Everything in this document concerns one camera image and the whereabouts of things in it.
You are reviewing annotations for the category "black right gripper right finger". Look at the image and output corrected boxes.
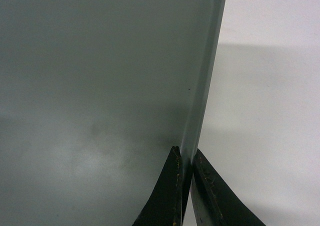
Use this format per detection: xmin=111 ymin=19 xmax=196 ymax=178
xmin=190 ymin=149 xmax=264 ymax=226

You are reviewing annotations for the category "grey rectangular serving tray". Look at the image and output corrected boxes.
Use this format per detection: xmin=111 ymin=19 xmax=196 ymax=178
xmin=0 ymin=0 xmax=226 ymax=225

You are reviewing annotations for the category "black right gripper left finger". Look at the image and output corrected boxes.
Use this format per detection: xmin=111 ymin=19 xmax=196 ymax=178
xmin=133 ymin=146 xmax=189 ymax=225

